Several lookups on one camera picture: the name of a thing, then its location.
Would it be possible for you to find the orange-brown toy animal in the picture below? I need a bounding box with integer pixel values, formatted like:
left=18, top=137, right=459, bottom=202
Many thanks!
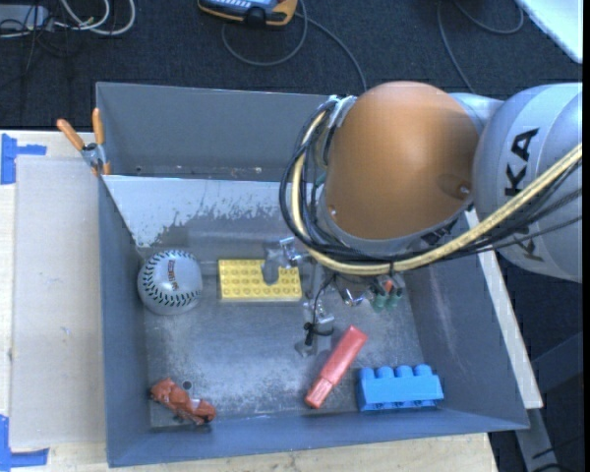
left=148, top=377, right=218, bottom=427

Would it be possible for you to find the blue building block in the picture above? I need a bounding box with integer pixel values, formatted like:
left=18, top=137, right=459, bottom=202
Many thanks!
left=355, top=363, right=445, bottom=413

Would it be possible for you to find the yellow studded building plate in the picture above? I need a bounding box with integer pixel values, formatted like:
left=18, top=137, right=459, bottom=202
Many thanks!
left=217, top=258, right=304, bottom=304

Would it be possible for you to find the white baseball with black stitching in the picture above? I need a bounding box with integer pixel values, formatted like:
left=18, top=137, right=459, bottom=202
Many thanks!
left=137, top=248, right=205, bottom=317

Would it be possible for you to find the grey metal bin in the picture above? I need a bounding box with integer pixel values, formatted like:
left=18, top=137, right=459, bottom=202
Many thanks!
left=94, top=81, right=531, bottom=469

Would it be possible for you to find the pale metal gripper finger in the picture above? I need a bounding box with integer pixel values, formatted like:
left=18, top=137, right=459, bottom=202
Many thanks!
left=262, top=236, right=311, bottom=286
left=293, top=301, right=336, bottom=359

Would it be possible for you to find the red-orange cylinder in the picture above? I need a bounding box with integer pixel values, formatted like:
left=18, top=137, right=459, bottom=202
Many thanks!
left=304, top=324, right=370, bottom=409

